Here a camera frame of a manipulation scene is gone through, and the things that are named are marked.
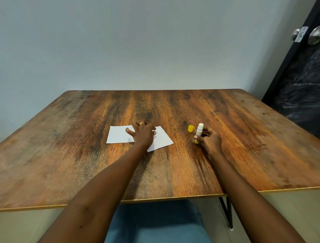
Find person's left hand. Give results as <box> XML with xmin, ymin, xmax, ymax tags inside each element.
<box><xmin>125</xmin><ymin>122</ymin><xmax>157</xmax><ymax>149</ymax></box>

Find person's right hand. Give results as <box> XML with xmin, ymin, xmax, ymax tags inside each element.
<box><xmin>194</xmin><ymin>127</ymin><xmax>223</xmax><ymax>157</ymax></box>

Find white and yellow glue stick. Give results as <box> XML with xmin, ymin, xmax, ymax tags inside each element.
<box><xmin>194</xmin><ymin>123</ymin><xmax>204</xmax><ymax>145</ymax></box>

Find white paper sheet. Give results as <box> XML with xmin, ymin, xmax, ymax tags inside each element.
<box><xmin>147</xmin><ymin>126</ymin><xmax>174</xmax><ymax>153</ymax></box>
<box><xmin>106</xmin><ymin>125</ymin><xmax>136</xmax><ymax>144</ymax></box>

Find person's right forearm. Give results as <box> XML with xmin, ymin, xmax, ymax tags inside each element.
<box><xmin>208</xmin><ymin>150</ymin><xmax>307</xmax><ymax>243</ymax></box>

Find person's left forearm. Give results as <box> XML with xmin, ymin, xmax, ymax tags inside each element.
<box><xmin>37</xmin><ymin>143</ymin><xmax>154</xmax><ymax>243</ymax></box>

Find black metal table leg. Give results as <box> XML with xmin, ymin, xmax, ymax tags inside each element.
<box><xmin>218</xmin><ymin>196</ymin><xmax>234</xmax><ymax>230</ymax></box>

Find person's blue jeans legs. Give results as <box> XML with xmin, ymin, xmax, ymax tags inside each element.
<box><xmin>104</xmin><ymin>200</ymin><xmax>213</xmax><ymax>243</ymax></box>

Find black door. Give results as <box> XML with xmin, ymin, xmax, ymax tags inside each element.
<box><xmin>261</xmin><ymin>0</ymin><xmax>320</xmax><ymax>140</ymax></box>

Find silver door latch plate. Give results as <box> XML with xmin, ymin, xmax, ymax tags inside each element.
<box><xmin>295</xmin><ymin>26</ymin><xmax>309</xmax><ymax>43</ymax></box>

